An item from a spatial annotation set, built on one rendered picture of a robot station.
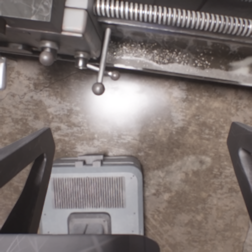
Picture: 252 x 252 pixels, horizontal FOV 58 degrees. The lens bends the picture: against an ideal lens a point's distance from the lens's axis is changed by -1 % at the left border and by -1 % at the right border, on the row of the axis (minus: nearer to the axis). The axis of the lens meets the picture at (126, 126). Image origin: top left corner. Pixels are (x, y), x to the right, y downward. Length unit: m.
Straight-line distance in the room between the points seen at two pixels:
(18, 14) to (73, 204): 0.90
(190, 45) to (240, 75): 0.23
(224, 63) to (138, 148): 0.67
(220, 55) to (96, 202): 0.85
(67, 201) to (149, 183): 0.49
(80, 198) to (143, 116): 0.56
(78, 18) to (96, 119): 0.85
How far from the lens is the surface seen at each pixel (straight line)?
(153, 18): 0.64
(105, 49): 0.71
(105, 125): 1.34
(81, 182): 1.15
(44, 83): 1.42
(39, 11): 0.51
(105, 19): 0.71
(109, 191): 1.15
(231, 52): 1.02
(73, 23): 0.57
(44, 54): 0.58
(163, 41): 0.96
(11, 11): 0.54
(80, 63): 0.75
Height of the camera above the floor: 1.32
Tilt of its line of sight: 84 degrees down
